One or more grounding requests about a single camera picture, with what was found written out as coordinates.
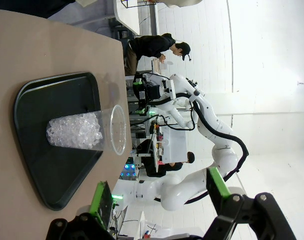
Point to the white side table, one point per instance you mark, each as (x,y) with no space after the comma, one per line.
(126,15)

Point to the seated person in black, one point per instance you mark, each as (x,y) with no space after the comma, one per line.
(164,167)

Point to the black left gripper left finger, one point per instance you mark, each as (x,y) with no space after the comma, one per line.
(103,200)

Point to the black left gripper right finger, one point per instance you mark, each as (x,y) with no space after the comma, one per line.
(218,185)

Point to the person in black cap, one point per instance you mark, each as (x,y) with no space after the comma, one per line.
(151,47)

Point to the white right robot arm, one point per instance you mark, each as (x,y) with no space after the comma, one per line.
(224,160)

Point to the tall clear iced cup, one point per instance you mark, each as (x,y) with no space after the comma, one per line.
(76,130)

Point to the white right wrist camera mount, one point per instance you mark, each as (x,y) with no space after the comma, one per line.
(168,88)

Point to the black plastic serving tray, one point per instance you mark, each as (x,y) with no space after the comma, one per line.
(56,100)

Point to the computer with blue lights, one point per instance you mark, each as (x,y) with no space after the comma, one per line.
(128,170)

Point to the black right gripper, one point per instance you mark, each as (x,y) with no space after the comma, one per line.
(153,92)

